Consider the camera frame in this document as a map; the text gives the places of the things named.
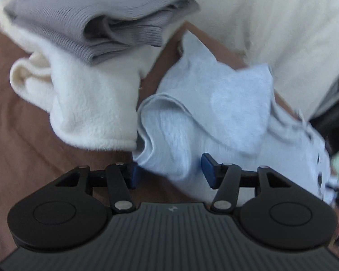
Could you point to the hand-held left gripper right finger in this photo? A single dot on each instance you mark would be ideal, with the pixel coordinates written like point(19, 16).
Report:
point(209, 169)

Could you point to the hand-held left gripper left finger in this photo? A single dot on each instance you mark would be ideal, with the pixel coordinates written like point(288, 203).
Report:
point(135, 175)

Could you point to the light blue hoodie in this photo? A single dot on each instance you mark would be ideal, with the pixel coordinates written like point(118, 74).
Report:
point(214, 104)

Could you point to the cream fleece garment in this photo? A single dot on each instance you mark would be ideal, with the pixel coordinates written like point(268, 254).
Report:
point(82, 104)

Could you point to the grey ribbed sweater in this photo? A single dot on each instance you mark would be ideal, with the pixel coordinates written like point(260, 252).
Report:
point(73, 14)

